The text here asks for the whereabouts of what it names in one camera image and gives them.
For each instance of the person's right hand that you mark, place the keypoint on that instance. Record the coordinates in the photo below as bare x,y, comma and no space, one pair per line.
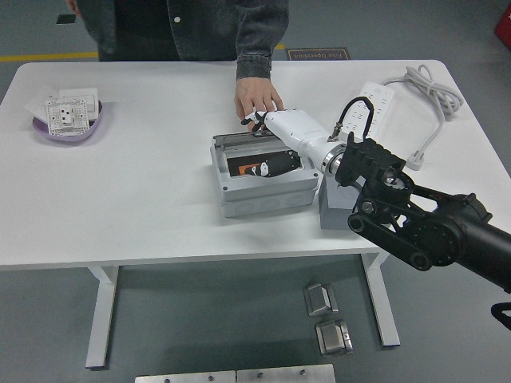
74,7

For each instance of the person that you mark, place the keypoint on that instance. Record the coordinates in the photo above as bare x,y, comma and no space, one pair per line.
159,28

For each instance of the white switch plate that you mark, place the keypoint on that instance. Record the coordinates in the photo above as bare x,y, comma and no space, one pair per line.
89,97

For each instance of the grey plastic junction box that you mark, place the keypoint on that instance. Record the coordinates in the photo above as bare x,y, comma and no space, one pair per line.
263,199

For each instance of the white printed socket panel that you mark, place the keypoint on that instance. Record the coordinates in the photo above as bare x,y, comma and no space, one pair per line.
66,115

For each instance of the orange cylinder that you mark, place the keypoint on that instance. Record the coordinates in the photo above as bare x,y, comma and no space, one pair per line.
244,167

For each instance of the person's left hand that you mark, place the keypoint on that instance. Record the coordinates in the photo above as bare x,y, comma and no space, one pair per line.
255,95

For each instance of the white table leg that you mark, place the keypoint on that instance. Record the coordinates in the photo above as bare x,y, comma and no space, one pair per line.
100,319
387,319

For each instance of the robot right hand white shell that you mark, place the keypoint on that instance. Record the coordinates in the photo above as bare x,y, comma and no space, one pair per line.
299,131

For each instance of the red object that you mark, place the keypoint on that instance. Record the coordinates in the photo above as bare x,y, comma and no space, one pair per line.
505,24

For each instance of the person's left forearm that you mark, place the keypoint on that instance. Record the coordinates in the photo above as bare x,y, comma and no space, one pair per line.
259,40

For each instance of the black floor cover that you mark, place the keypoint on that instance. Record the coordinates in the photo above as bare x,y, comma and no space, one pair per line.
64,19

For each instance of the yellow floor tape line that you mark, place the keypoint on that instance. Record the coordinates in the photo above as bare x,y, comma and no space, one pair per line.
40,58

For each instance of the grey metal plate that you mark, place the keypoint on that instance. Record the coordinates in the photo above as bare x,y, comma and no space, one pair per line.
287,375
183,378

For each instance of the dark floor sign with lettering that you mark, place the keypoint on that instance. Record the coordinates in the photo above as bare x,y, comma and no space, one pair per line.
317,55

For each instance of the grey cube with round hole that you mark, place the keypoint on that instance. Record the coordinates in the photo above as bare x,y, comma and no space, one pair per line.
333,217

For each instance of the metal hinge bracket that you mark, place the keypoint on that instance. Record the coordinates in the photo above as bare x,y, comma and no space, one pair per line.
333,339
317,301

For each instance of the transparent hinged box lid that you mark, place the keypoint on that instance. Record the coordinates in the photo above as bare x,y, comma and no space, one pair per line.
235,139

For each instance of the white card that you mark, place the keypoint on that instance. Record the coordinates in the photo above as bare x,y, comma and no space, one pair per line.
40,101

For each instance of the purple bowl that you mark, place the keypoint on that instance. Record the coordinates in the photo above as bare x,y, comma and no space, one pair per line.
92,129

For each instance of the white power strip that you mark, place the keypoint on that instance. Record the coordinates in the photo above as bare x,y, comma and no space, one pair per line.
379,103

